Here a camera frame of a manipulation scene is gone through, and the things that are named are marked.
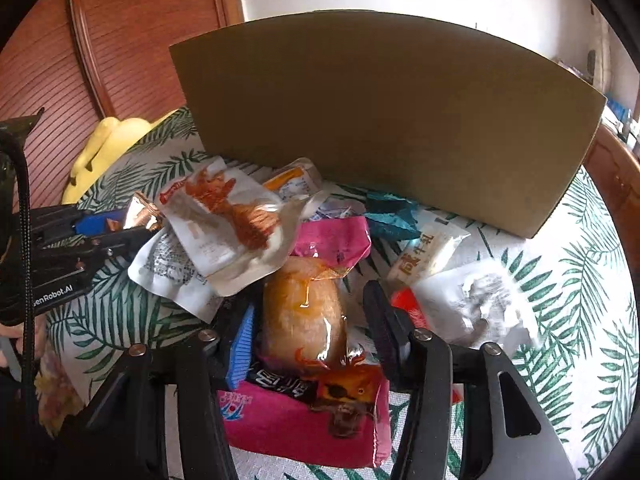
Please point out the beige curtain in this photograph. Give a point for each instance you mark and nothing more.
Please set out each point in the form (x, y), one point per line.
(602, 50)

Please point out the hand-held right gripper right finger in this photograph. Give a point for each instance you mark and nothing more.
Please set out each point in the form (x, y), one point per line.
(380, 320)

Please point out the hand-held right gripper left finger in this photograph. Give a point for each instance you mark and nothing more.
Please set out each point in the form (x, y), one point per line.
(242, 350)

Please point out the orange and white snack packet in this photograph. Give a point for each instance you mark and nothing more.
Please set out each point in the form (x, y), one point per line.
(295, 180)

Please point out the large pink snack packet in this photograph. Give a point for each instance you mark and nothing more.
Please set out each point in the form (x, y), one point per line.
(300, 435)

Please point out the clear chicken leg snack packet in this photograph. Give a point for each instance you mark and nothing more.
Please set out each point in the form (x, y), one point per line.
(225, 220)

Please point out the brown cardboard box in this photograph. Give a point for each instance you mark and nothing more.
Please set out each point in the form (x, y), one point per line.
(375, 110)

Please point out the clear bread bun packet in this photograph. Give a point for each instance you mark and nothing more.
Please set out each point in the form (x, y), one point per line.
(305, 310)

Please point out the yellow plush toy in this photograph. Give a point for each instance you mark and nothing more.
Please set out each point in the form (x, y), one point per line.
(100, 150)

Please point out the teal snack packet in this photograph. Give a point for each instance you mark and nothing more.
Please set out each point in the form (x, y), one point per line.
(390, 220)

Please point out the floral quilt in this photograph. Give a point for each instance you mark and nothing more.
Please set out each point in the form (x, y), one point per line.
(55, 390)

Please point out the leaf printed blanket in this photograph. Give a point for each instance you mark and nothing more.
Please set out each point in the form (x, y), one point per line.
(575, 285)

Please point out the blue packet on cabinet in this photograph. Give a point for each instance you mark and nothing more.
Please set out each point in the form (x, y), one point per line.
(614, 108)

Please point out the brown wooden cabinet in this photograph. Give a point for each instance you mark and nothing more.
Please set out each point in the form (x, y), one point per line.
(615, 185)

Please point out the person's left hand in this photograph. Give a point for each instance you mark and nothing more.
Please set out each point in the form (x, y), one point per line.
(7, 335)

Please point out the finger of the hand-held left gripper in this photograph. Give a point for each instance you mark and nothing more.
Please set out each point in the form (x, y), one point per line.
(115, 247)
(97, 223)

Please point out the white nougat candy packet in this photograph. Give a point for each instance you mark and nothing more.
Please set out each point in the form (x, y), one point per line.
(425, 255)

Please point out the red-brown wooden wardrobe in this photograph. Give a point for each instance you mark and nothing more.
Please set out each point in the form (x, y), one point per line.
(125, 35)

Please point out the white printed snack packet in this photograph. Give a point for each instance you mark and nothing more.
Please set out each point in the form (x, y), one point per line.
(165, 270)

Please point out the small clear white wrapper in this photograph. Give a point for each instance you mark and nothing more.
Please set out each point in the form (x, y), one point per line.
(335, 207)

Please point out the gold foil snack packet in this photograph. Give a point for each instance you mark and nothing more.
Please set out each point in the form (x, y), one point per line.
(142, 215)

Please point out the white packet with red label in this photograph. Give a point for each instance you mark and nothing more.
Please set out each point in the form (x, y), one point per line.
(465, 300)

